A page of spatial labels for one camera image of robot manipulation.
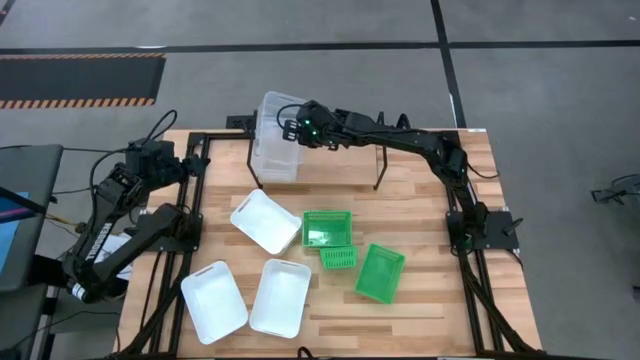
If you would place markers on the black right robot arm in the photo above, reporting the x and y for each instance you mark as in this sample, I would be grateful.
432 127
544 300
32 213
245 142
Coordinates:
425 145

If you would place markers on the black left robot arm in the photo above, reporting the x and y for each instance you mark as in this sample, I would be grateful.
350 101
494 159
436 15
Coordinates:
107 235

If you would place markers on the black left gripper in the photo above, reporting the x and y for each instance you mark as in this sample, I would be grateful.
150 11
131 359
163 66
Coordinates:
185 166

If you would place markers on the white plastic basket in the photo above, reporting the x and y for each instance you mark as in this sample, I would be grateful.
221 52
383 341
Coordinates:
265 220
214 302
280 300

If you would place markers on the black aluminium table frame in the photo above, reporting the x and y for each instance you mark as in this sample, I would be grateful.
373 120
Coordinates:
467 300

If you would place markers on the white printed paper sheet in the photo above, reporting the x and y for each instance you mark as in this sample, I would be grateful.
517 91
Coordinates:
124 272

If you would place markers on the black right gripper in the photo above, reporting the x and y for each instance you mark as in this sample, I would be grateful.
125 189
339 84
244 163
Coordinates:
317 125

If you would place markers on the green plastic basket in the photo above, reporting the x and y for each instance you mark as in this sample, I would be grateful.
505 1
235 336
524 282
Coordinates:
380 274
339 257
327 230

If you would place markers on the black hazard-striped floor mat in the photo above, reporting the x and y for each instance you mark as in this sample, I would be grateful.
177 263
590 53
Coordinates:
80 77

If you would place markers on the black stand base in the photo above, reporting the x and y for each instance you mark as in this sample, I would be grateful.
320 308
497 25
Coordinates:
620 190

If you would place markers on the grey side table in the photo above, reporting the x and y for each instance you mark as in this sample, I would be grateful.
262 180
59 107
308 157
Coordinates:
30 170

